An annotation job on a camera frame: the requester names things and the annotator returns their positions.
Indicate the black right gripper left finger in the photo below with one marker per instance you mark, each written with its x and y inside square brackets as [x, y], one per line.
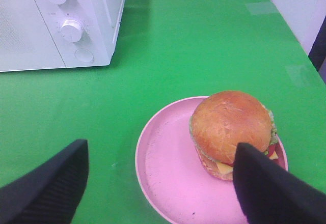
[51, 192]

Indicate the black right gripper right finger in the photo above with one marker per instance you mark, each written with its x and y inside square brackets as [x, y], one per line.
[269, 194]

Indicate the burger with lettuce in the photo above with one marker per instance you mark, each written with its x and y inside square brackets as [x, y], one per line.
[225, 119]

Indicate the pink round plate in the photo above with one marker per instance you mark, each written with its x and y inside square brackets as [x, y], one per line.
[171, 176]

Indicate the round microwave door button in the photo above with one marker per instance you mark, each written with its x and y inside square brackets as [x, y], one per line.
[84, 55]

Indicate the white microwave door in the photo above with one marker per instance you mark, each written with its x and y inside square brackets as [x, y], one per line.
[26, 43]

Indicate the clear tape patch far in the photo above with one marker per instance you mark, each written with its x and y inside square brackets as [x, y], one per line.
[302, 75]

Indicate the clear tape patch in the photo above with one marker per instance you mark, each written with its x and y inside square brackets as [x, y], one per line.
[261, 8]
[302, 75]

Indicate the white microwave oven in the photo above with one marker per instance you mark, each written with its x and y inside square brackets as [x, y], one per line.
[100, 20]

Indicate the clear tape patch right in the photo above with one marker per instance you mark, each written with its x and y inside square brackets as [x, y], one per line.
[261, 8]

